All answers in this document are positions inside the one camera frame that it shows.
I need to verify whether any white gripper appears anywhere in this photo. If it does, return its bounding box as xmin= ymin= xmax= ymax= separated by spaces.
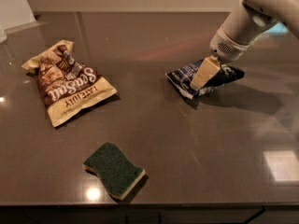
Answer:
xmin=190 ymin=1 xmax=278 ymax=91

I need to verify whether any blue chip bag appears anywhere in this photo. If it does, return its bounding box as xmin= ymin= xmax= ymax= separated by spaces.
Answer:
xmin=166 ymin=57 xmax=245 ymax=99

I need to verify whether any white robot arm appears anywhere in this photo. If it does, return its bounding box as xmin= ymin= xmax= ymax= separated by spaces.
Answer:
xmin=191 ymin=0 xmax=299 ymax=91

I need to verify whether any brown sea salt chip bag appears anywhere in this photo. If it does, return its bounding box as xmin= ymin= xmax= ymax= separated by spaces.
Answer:
xmin=22 ymin=40 xmax=117 ymax=127

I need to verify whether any green and yellow sponge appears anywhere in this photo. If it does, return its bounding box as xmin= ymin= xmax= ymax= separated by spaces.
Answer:
xmin=83 ymin=143 xmax=145 ymax=201

